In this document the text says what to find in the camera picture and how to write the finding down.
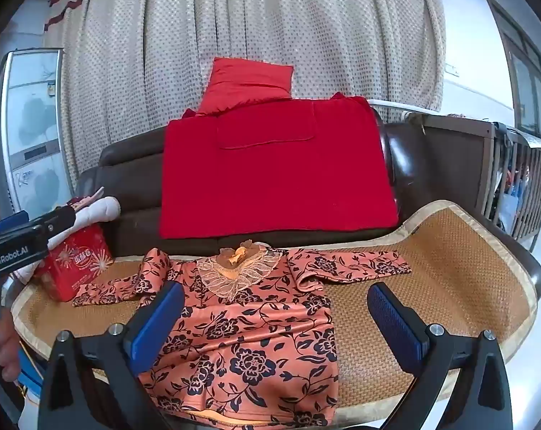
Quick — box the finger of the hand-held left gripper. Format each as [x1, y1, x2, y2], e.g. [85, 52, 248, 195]
[0, 211, 30, 236]
[29, 206, 77, 252]

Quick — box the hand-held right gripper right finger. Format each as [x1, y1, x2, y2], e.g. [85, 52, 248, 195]
[367, 282, 513, 430]

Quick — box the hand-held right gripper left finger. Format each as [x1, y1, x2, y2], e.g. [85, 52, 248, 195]
[38, 280, 186, 430]

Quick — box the orange floral top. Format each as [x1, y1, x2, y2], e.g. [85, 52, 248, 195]
[72, 239, 412, 428]

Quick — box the person's left hand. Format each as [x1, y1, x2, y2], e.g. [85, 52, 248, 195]
[0, 309, 21, 369]

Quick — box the red printed box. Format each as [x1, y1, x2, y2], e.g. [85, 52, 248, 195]
[32, 224, 114, 302]

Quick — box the woven bamboo mat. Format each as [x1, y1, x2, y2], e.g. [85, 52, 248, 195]
[11, 199, 537, 417]

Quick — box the brown leather sofa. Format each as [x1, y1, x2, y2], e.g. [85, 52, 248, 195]
[76, 105, 541, 301]

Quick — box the blue bag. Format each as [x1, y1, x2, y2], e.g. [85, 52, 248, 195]
[17, 345, 45, 390]

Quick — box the brown wooden crib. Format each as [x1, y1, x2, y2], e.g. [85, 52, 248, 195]
[420, 114, 541, 243]

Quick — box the red blanket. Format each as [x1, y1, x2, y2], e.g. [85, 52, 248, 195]
[158, 92, 400, 239]

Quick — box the red pillow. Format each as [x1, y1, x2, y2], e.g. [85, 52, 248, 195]
[196, 57, 295, 115]

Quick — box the dark framed window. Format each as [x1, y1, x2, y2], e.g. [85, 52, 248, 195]
[481, 0, 541, 144]

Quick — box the beige dotted curtain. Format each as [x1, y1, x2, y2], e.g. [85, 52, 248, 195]
[47, 0, 447, 189]

